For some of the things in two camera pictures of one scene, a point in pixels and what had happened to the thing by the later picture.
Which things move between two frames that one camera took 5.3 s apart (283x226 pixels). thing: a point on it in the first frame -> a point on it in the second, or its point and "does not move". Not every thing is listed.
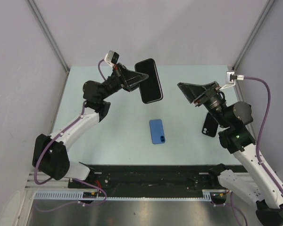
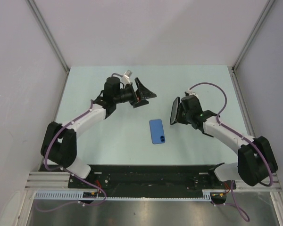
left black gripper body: [115, 82] -> [129, 95]
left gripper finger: [131, 79] -> [142, 92]
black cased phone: [151, 90] -> [174, 110]
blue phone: [157, 131] does not move
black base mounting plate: [150, 179] does not move
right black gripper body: [211, 101] -> [183, 117]
